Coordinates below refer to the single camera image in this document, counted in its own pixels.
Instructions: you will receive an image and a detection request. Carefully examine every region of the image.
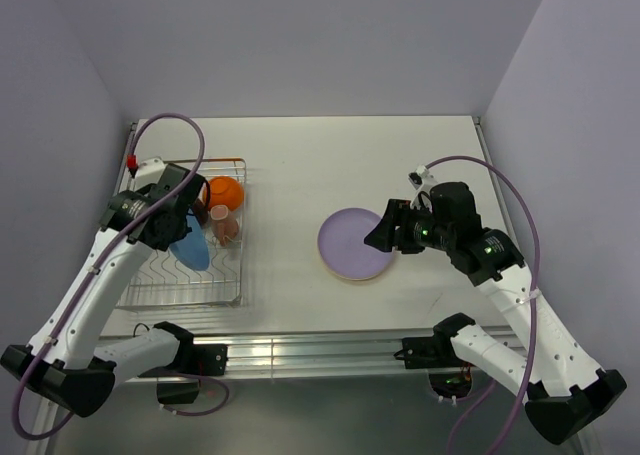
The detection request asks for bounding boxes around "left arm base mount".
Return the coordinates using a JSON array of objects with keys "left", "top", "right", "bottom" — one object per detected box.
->
[{"left": 156, "top": 344, "right": 230, "bottom": 407}]

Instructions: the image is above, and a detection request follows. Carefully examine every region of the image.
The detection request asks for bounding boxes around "purple plate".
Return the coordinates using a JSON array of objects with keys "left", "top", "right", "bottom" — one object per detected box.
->
[{"left": 317, "top": 207, "right": 393, "bottom": 281}]

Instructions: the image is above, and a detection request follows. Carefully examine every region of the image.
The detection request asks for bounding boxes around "blue plate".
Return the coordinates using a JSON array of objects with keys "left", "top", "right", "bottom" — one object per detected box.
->
[{"left": 169, "top": 214, "right": 210, "bottom": 271}]

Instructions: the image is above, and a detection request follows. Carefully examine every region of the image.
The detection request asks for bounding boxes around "wire dish rack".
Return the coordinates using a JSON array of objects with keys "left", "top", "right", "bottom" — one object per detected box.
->
[{"left": 117, "top": 158, "right": 248, "bottom": 312}]

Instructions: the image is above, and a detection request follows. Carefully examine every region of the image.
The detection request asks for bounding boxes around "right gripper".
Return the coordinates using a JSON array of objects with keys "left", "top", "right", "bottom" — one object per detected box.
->
[{"left": 363, "top": 198, "right": 454, "bottom": 253}]

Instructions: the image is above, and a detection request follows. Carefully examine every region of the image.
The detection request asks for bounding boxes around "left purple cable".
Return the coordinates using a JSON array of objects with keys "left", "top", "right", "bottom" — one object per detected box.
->
[{"left": 10, "top": 113, "right": 231, "bottom": 441}]

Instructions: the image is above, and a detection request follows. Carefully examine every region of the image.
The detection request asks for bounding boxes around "pink mug white inside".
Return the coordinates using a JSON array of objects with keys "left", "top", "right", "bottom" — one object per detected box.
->
[{"left": 209, "top": 205, "right": 240, "bottom": 247}]

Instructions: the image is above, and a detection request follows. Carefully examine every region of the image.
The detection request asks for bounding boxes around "brown mug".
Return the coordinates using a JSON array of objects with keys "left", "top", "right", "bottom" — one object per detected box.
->
[{"left": 192, "top": 198, "right": 209, "bottom": 227}]

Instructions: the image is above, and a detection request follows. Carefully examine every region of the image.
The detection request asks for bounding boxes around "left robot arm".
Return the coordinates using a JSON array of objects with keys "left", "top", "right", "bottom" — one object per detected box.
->
[{"left": 1, "top": 163, "right": 205, "bottom": 417}]

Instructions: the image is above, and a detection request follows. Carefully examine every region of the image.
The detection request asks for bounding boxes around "orange bowl white inside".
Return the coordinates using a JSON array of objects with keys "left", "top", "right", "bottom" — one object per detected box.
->
[{"left": 202, "top": 176, "right": 245, "bottom": 211}]

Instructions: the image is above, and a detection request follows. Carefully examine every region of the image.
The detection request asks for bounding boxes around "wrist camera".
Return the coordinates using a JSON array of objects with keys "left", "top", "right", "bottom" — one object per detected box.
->
[
  {"left": 126, "top": 155, "right": 166, "bottom": 191},
  {"left": 408, "top": 165, "right": 438, "bottom": 210}
]

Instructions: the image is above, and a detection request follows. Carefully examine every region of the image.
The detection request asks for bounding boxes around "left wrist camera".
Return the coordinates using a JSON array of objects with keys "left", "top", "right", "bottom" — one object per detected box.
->
[{"left": 126, "top": 155, "right": 166, "bottom": 191}]

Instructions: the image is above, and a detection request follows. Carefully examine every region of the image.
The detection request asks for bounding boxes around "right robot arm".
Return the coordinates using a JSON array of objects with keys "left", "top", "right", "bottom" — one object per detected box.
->
[{"left": 364, "top": 182, "right": 627, "bottom": 445}]

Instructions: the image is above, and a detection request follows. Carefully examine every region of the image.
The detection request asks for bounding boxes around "aluminium frame rail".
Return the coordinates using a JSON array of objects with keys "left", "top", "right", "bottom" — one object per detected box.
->
[{"left": 29, "top": 324, "right": 576, "bottom": 386}]

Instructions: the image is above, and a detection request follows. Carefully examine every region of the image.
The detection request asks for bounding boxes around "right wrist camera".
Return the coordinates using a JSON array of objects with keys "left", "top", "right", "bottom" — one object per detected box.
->
[{"left": 408, "top": 165, "right": 438, "bottom": 210}]

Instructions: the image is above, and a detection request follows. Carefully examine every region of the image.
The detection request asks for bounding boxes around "beige yellow plate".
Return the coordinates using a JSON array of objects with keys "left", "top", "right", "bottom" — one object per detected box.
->
[{"left": 317, "top": 223, "right": 393, "bottom": 281}]

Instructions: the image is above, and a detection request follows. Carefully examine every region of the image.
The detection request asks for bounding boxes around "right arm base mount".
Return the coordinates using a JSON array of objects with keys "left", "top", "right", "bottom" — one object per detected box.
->
[{"left": 393, "top": 336, "right": 473, "bottom": 402}]

